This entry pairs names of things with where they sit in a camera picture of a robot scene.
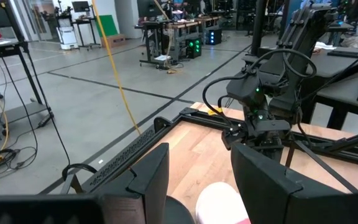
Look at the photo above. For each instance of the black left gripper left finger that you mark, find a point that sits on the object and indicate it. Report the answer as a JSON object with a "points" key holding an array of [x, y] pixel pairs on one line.
{"points": [[151, 186]]}

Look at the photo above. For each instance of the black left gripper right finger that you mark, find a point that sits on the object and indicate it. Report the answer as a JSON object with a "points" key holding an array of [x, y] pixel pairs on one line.
{"points": [[266, 193]]}

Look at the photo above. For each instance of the pink rubber slide sandal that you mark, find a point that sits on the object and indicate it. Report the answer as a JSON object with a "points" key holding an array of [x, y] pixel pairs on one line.
{"points": [[219, 205]]}

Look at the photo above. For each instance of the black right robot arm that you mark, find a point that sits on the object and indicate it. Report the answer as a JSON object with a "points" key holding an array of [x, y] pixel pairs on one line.
{"points": [[306, 31]]}

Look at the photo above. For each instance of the yellow tape tag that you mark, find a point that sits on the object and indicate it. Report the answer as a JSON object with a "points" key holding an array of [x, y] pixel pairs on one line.
{"points": [[215, 111]]}

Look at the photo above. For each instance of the dark grey desk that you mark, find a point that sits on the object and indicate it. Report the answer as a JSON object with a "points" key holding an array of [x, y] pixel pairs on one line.
{"points": [[331, 63], [340, 93]]}

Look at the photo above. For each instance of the black vertical pole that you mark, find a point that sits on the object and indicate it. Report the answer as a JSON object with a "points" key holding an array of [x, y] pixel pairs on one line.
{"points": [[258, 28]]}

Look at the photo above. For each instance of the computer tower with blue lights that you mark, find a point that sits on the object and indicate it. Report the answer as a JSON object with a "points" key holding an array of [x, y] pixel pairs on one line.
{"points": [[213, 36]]}

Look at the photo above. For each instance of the computer tower with green lights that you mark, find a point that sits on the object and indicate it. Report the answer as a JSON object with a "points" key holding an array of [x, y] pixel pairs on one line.
{"points": [[193, 48]]}

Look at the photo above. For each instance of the wooden desk with black legs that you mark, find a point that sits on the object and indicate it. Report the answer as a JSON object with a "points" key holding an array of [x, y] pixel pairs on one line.
{"points": [[182, 25]]}

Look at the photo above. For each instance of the black metal cart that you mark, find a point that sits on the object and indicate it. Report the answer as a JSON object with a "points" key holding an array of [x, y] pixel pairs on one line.
{"points": [[26, 109]]}

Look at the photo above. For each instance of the brown cardboard box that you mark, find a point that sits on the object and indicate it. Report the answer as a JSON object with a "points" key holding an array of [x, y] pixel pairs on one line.
{"points": [[113, 40]]}

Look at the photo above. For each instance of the green board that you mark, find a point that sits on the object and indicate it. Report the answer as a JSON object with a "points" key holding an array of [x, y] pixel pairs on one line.
{"points": [[107, 26]]}

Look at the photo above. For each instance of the black monitor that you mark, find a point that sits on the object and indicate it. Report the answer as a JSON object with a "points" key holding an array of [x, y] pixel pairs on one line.
{"points": [[80, 6], [149, 7]]}

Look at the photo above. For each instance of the black aluminium table frame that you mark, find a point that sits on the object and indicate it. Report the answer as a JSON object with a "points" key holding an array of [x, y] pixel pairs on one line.
{"points": [[204, 116]]}

